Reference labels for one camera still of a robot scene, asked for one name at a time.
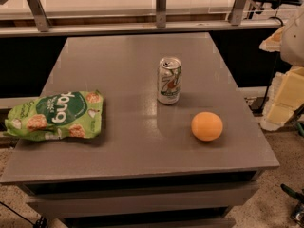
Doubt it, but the green-handled tool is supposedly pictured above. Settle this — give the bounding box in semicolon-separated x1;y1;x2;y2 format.
280;184;304;228

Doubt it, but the green snack bag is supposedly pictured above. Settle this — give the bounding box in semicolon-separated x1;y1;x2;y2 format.
5;91;104;142

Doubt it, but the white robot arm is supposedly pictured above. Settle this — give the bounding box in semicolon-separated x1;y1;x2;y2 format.
280;7;304;67

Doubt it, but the middle metal railing bracket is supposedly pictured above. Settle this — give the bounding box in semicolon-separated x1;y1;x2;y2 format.
156;0;166;29

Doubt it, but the black cable on floor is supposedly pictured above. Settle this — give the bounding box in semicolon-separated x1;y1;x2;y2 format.
0;200;49;228

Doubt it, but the grey drawer cabinet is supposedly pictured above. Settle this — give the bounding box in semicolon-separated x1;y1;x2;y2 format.
1;33;278;228

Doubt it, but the right metal railing bracket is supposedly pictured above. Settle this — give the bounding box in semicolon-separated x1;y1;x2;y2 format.
228;0;246;26

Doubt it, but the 7up soda can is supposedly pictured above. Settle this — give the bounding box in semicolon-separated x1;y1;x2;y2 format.
157;57;181;105

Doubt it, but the yellow foam block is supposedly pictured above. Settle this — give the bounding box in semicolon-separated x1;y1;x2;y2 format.
260;66;304;131

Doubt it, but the metal railing bracket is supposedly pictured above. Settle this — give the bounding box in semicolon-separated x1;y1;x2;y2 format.
27;0;50;32
228;0;246;26
156;0;166;29

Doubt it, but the orange fruit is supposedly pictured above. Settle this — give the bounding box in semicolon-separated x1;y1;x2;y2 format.
191;112;223;142

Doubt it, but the left metal railing bracket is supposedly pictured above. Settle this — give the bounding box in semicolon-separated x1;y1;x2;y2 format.
27;0;50;32

